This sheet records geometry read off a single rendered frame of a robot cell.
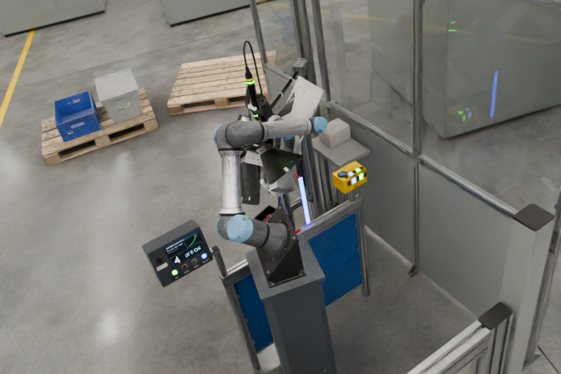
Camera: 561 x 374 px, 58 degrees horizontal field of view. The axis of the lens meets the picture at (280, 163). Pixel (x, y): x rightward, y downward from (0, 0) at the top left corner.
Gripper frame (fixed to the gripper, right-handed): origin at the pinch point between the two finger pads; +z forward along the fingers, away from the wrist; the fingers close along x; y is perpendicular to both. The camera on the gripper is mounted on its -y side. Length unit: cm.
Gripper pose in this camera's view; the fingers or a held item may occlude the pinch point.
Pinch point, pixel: (253, 103)
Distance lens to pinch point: 270.7
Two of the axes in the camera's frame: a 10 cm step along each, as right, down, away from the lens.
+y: 1.7, 7.8, 6.1
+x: 8.3, -4.4, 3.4
